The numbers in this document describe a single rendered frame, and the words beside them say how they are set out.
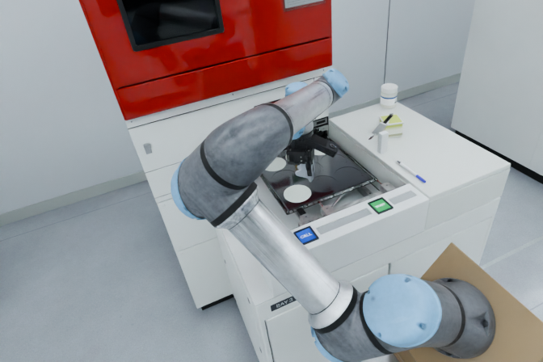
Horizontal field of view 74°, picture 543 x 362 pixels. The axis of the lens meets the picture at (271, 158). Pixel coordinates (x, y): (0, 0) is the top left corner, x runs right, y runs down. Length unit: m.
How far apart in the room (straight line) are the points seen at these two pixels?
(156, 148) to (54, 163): 1.80
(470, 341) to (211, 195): 0.54
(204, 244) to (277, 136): 1.21
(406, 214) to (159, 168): 0.92
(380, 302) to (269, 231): 0.23
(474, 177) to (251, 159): 0.91
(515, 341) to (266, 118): 0.61
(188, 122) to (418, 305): 1.02
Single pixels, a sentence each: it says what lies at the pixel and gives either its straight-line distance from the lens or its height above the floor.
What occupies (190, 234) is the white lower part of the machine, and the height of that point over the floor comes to 0.59.
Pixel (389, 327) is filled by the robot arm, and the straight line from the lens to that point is 0.70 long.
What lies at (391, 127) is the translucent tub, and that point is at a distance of 1.47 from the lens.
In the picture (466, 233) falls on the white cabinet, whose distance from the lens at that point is 1.53.
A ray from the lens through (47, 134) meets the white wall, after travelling 3.05.
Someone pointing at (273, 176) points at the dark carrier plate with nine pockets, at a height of 0.90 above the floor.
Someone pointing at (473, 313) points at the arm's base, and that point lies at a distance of 0.82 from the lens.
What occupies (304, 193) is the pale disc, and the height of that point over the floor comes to 0.90.
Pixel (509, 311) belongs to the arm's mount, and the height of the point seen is 1.08.
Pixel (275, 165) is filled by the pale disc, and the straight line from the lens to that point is 1.47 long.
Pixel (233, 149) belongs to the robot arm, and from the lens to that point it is 0.59.
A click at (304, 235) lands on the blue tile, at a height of 0.96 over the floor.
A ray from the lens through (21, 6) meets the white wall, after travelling 2.81.
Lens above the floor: 1.74
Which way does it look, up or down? 34 degrees down
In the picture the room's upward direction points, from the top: 8 degrees counter-clockwise
